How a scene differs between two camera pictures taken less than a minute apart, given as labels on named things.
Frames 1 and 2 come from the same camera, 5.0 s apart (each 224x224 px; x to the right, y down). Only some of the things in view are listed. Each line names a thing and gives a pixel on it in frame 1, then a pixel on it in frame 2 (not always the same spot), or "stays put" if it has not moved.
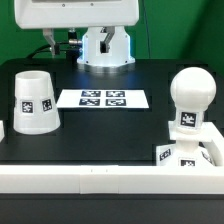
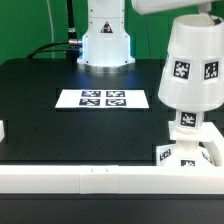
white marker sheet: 103,98 stays put
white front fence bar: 112,179 stays put
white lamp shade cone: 36,109 to 193,74
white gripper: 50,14 to 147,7
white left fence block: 2,130 stays put
